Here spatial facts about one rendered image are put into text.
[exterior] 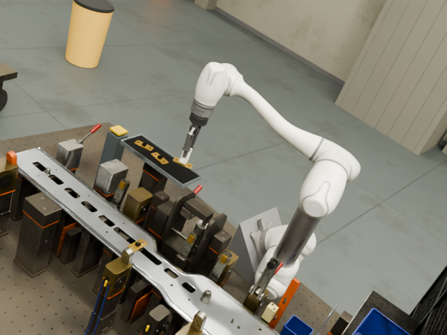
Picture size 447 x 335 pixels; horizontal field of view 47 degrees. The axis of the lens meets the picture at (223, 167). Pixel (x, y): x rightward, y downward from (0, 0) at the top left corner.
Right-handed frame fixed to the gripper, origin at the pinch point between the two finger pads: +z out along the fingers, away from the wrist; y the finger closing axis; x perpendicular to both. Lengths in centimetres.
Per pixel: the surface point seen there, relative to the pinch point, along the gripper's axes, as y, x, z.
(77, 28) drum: -297, -201, 84
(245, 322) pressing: 46, 49, 26
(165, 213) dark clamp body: 18.4, 3.7, 17.9
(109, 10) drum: -311, -178, 58
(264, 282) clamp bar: 35, 49, 15
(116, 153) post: -11.2, -32.5, 20.4
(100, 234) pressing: 37.2, -14.4, 26.0
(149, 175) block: -2.1, -12.6, 17.9
